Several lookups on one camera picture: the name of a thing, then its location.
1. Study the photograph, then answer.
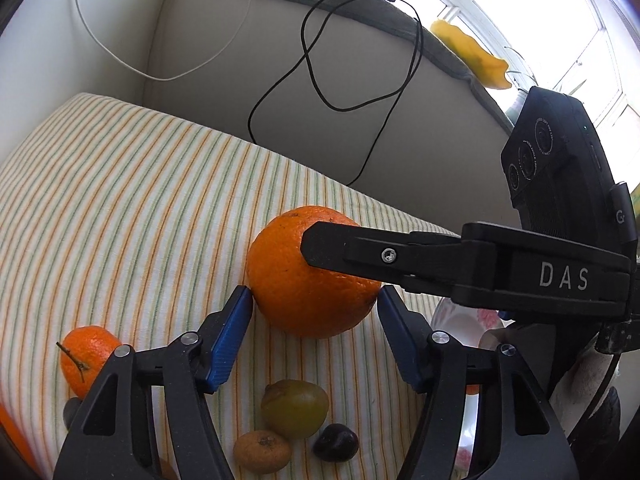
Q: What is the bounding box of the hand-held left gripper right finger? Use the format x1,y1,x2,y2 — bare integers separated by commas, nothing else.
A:
376,285,581,480

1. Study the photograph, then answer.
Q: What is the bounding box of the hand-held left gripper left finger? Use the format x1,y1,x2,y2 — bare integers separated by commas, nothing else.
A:
52,285,254,480

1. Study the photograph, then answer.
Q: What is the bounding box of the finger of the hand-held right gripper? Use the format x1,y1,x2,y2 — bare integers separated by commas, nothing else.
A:
300,221,465,302

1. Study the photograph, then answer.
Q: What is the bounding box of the white floral plate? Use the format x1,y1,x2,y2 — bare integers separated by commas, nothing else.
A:
429,296,503,471

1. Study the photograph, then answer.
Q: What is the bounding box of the small mandarin with stem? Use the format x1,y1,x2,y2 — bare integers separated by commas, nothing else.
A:
56,326,123,400

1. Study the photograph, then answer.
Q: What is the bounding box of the person's right forearm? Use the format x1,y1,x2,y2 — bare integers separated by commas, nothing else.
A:
570,385,633,480

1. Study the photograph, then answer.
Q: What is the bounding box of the person's right hand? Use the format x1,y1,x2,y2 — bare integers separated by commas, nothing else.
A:
479,326,622,442

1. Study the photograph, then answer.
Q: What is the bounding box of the green plum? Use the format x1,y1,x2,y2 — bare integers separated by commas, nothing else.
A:
260,379,330,442

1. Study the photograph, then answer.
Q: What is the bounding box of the striped cloth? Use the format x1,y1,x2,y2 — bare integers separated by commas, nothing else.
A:
0,92,481,480

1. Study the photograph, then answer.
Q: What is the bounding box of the grey-green windowsill cushion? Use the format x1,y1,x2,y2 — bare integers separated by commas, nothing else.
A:
202,0,516,126

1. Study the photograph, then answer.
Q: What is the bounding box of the yellow dish on sill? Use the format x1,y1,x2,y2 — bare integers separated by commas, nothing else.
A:
431,19,511,90

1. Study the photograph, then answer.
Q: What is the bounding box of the white cable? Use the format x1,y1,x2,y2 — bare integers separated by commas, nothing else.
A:
71,0,256,81

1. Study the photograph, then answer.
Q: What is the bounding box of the white window frame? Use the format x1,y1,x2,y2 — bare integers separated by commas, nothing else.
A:
385,0,640,196

